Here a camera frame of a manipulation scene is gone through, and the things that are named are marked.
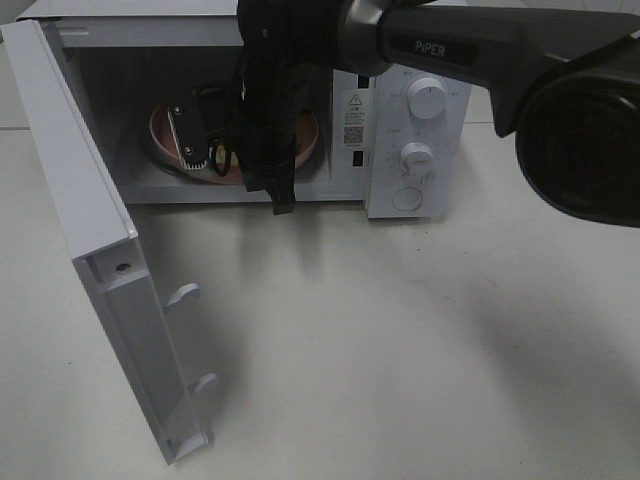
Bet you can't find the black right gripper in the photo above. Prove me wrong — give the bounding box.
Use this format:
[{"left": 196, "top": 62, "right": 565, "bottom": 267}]
[{"left": 236, "top": 50, "right": 315, "bottom": 215}]

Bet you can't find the pink round plate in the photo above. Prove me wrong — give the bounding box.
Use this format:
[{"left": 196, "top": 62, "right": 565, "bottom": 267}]
[{"left": 149, "top": 104, "right": 320, "bottom": 175}]

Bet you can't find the round door release button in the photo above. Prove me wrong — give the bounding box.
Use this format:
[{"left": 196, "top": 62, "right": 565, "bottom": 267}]
[{"left": 393, "top": 188, "right": 423, "bottom": 212}]

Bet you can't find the white microwave door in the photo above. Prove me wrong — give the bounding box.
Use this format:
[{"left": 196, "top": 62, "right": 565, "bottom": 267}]
[{"left": 1, "top": 20, "right": 216, "bottom": 464}]

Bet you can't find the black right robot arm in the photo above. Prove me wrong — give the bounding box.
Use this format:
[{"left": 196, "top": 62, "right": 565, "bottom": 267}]
[{"left": 230, "top": 1, "right": 639, "bottom": 227}]

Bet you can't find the white warning label sticker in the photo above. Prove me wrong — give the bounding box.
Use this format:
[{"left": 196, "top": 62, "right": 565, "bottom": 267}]
[{"left": 339, "top": 89, "right": 367, "bottom": 148}]

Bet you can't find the glass microwave turntable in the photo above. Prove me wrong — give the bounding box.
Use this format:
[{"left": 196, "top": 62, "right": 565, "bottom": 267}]
[{"left": 151, "top": 147, "right": 317, "bottom": 185}]

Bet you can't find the white lower timer knob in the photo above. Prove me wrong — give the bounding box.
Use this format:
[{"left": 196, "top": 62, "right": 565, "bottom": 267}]
[{"left": 400, "top": 142, "right": 434, "bottom": 177}]

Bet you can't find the white microwave oven body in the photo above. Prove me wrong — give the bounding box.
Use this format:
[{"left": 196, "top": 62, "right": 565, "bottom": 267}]
[{"left": 13, "top": 1, "right": 470, "bottom": 218}]

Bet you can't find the white upper power knob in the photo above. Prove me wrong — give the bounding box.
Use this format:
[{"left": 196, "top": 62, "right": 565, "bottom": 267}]
[{"left": 407, "top": 77, "right": 447, "bottom": 120}]

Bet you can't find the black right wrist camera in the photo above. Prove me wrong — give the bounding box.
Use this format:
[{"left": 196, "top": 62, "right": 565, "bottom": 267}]
[{"left": 167, "top": 90, "right": 209, "bottom": 173}]

